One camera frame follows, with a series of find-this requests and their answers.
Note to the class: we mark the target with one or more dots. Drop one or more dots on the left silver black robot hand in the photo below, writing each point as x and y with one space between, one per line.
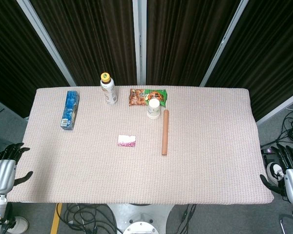
1 175

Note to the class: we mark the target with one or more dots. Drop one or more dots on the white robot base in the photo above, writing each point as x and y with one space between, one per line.
141 214

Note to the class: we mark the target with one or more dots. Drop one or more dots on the white black sneaker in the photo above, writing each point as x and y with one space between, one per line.
274 170

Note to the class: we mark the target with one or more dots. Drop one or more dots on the chrome tube leg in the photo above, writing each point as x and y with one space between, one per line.
282 221

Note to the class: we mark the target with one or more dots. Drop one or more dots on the black power strip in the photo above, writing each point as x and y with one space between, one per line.
268 150

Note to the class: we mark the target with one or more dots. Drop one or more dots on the white shoe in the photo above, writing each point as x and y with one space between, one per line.
20 225

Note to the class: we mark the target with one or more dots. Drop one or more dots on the yellow floor tape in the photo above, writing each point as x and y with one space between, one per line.
56 219

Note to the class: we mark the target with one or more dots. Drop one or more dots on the pink woven tablecloth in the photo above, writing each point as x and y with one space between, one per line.
210 146

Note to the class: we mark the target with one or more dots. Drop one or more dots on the blue cardboard box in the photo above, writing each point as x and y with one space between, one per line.
69 109

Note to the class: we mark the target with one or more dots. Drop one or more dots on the dark curtain partition panel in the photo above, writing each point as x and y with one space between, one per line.
9 61
271 61
185 36
88 36

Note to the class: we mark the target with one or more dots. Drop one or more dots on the yellow-capped drink bottle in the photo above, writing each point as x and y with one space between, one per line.
108 92

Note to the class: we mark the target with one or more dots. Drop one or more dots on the wooden rolling pin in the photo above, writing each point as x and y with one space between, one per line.
165 131

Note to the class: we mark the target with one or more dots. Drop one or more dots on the orange green snack bag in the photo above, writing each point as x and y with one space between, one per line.
139 97

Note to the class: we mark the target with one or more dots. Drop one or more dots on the white paper cup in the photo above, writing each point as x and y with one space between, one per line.
153 108

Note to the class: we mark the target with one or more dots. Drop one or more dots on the grey partition frame rail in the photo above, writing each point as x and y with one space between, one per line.
280 107
7 108

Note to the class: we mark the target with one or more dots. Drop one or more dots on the grey partition post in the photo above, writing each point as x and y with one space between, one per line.
222 46
139 41
46 41

